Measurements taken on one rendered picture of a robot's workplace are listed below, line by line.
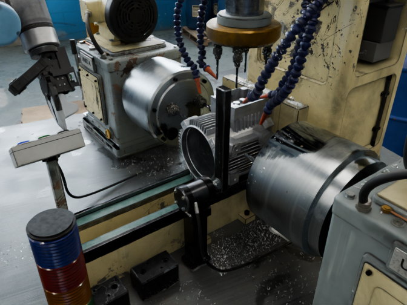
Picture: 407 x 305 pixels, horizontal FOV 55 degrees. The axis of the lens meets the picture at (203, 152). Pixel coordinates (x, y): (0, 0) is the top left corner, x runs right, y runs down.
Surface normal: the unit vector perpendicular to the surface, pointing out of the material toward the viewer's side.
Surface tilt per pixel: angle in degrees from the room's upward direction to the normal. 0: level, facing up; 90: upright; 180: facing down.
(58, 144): 59
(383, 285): 90
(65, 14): 90
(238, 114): 90
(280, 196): 73
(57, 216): 0
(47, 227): 0
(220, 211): 90
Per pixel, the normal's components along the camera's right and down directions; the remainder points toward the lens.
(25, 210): 0.00, -0.86
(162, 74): -0.33, -0.66
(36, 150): 0.51, -0.10
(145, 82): -0.59, -0.37
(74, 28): 0.41, 0.47
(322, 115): -0.80, 0.30
